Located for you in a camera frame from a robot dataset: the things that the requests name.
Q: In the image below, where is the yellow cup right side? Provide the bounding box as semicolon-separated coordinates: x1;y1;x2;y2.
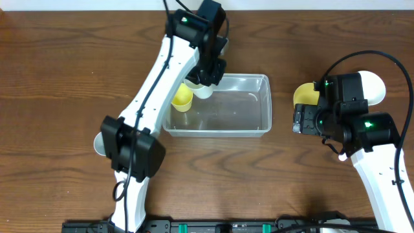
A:
293;83;320;106

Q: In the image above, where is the white cup right side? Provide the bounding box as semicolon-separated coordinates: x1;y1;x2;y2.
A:
358;71;386;106

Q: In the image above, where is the grey plastic cup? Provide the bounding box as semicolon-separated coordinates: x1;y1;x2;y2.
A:
93;132;106;156

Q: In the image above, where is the clear plastic container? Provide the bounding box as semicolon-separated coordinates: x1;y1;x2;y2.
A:
162;74;272;138

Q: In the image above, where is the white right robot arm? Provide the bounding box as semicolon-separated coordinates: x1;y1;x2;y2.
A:
292;102;413;232

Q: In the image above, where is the yellow plastic cup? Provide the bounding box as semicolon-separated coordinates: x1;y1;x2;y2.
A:
171;83;193;113

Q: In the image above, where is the white plastic cup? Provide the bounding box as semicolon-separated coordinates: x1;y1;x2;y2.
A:
184;79;213;99

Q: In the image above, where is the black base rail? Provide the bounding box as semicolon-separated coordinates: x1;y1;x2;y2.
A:
61;211;378;233

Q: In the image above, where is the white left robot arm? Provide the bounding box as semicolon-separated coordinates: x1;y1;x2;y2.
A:
94;7;228;232

